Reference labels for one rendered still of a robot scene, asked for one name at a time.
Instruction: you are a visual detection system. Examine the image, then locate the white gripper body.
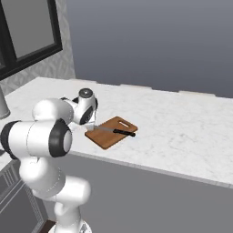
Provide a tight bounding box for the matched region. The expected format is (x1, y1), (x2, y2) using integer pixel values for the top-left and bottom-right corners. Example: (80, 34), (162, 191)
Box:
(85, 120), (99, 132)

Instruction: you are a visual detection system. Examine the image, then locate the brown wooden cutting board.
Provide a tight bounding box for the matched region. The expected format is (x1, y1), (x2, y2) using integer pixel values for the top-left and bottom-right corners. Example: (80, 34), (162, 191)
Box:
(84, 116), (139, 150)

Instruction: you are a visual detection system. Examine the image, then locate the grey drawer front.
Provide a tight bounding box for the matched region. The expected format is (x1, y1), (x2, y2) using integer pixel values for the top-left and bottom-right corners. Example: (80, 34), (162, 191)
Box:
(0, 162), (24, 204)

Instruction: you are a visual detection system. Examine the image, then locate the grey cylinder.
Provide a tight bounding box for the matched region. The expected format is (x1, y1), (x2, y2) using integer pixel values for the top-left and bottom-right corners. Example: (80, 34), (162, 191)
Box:
(0, 86), (12, 120)

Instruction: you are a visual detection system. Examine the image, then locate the grey cupboard door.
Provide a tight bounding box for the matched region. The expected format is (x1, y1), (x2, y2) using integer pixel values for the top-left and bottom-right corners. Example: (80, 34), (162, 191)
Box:
(0, 181), (49, 233)

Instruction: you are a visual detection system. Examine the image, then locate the black-handled knife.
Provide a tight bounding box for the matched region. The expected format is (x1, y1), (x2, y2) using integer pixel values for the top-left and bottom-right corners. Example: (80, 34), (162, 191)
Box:
(93, 126), (137, 137)

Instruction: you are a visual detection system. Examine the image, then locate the black window frame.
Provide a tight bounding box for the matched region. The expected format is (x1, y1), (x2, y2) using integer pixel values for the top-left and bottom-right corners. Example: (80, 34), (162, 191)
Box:
(0, 0), (64, 82)

